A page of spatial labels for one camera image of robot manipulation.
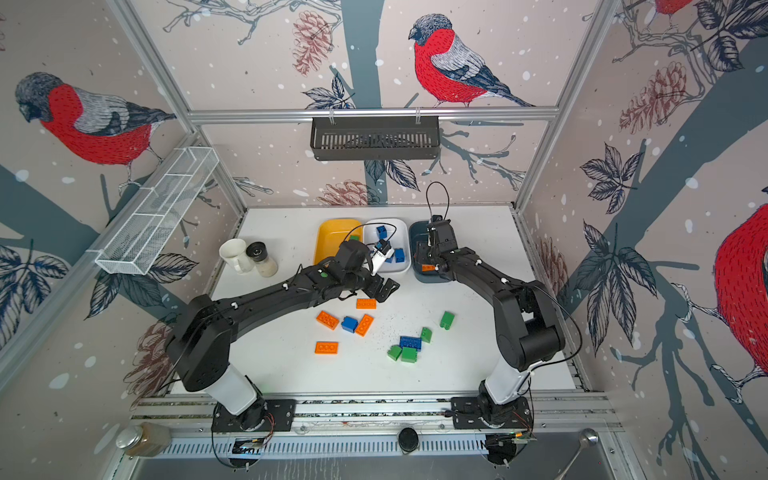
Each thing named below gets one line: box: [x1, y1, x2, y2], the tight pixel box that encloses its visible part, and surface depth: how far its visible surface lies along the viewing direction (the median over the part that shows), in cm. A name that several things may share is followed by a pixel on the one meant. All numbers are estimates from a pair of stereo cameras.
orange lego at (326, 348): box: [314, 341, 339, 355], surface depth 86 cm
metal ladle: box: [554, 428, 599, 480], surface depth 70 cm
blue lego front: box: [399, 336, 422, 351], surface depth 87 cm
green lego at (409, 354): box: [401, 347, 418, 363], surface depth 84 cm
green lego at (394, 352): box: [387, 345, 403, 361], surface depth 85 cm
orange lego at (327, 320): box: [316, 310, 340, 331], surface depth 92 cm
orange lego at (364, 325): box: [356, 314, 374, 337], surface depth 91 cm
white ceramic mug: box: [219, 238, 252, 275], surface depth 97 cm
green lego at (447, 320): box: [439, 310, 455, 331], surface depth 90 cm
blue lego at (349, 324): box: [341, 316, 359, 333], surface depth 90 cm
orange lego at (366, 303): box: [356, 298, 377, 310], surface depth 94 cm
